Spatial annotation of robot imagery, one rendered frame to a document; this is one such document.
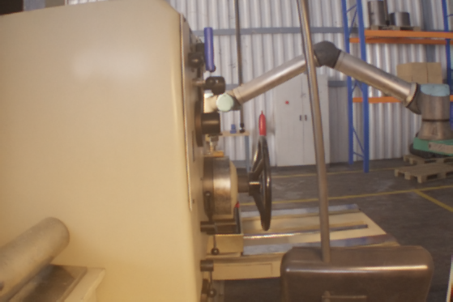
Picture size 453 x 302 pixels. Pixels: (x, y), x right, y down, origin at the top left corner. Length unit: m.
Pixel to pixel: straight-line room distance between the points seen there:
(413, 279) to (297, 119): 7.62
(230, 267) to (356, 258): 1.44
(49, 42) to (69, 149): 0.28
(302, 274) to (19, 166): 0.77
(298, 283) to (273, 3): 8.57
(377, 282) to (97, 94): 0.78
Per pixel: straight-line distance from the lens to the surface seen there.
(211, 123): 1.15
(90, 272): 1.03
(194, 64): 0.90
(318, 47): 1.85
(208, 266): 1.15
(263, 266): 2.21
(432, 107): 1.91
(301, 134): 8.39
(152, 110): 0.91
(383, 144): 9.66
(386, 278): 0.84
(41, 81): 1.01
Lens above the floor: 1.64
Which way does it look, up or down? 4 degrees down
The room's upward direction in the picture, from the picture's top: 3 degrees counter-clockwise
